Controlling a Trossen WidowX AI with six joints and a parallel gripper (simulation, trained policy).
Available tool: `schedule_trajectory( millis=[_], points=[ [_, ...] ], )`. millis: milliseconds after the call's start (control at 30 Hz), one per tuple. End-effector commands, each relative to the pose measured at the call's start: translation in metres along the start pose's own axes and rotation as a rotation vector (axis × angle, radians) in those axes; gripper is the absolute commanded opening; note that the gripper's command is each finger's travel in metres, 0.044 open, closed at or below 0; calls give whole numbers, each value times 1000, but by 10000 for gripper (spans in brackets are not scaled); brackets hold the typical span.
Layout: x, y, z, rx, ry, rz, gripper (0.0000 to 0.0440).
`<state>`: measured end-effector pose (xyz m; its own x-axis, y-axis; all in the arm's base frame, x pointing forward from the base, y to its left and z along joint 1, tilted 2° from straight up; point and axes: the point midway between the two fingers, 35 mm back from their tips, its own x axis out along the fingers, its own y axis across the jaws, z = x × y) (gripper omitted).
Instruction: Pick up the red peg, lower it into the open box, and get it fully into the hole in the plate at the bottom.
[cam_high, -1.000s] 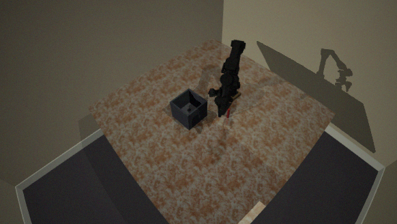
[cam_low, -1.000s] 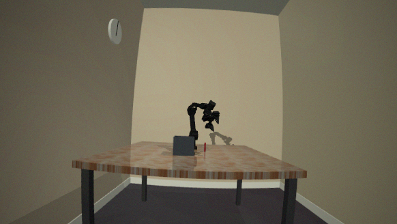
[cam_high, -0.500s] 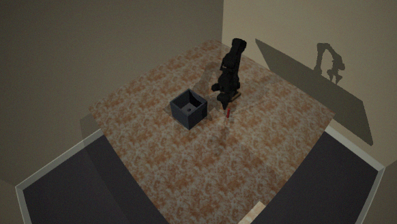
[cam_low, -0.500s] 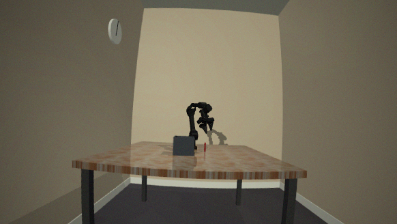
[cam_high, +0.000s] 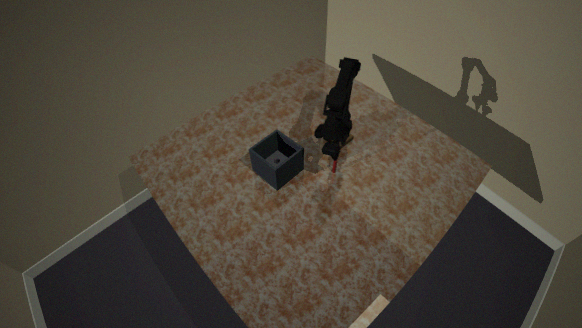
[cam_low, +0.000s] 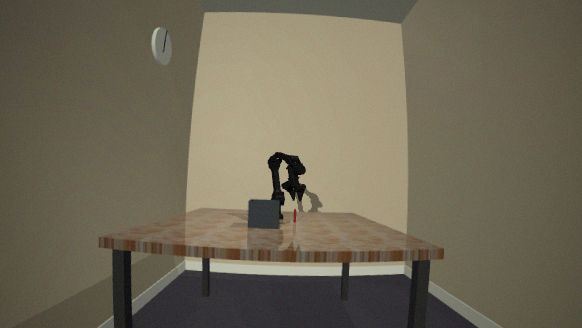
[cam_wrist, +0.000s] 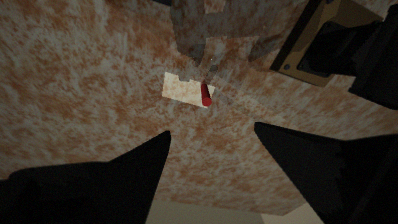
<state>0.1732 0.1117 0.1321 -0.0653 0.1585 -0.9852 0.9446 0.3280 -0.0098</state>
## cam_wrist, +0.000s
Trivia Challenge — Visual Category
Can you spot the dark red peg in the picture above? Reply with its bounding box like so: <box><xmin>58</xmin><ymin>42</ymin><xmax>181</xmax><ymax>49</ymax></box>
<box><xmin>201</xmin><ymin>84</ymin><xmax>212</xmax><ymax>107</ymax></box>

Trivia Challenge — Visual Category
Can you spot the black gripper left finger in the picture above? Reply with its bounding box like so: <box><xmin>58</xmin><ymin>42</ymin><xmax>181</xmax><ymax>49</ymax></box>
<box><xmin>8</xmin><ymin>130</ymin><xmax>171</xmax><ymax>224</ymax></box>

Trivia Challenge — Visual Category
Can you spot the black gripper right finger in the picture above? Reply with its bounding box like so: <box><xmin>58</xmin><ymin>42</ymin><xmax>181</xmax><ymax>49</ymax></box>
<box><xmin>254</xmin><ymin>122</ymin><xmax>398</xmax><ymax>224</ymax></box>

